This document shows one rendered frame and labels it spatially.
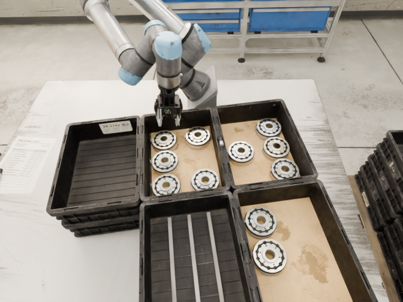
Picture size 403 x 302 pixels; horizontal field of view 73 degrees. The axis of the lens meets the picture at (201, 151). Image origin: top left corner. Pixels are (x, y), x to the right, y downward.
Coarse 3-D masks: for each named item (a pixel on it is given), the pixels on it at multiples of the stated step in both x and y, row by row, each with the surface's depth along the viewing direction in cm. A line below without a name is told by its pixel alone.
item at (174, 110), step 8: (160, 88) 86; (176, 88) 86; (160, 96) 92; (168, 96) 85; (176, 96) 92; (160, 104) 90; (168, 104) 89; (176, 104) 90; (168, 112) 92; (176, 112) 91
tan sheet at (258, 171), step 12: (228, 132) 117; (240, 132) 116; (252, 132) 116; (228, 144) 113; (252, 144) 112; (264, 156) 108; (288, 156) 108; (240, 168) 105; (252, 168) 105; (264, 168) 105; (240, 180) 102; (252, 180) 102; (264, 180) 102
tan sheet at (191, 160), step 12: (156, 132) 118; (180, 132) 118; (180, 144) 114; (180, 156) 110; (192, 156) 110; (204, 156) 109; (180, 168) 106; (192, 168) 106; (204, 168) 106; (216, 168) 106; (180, 180) 103
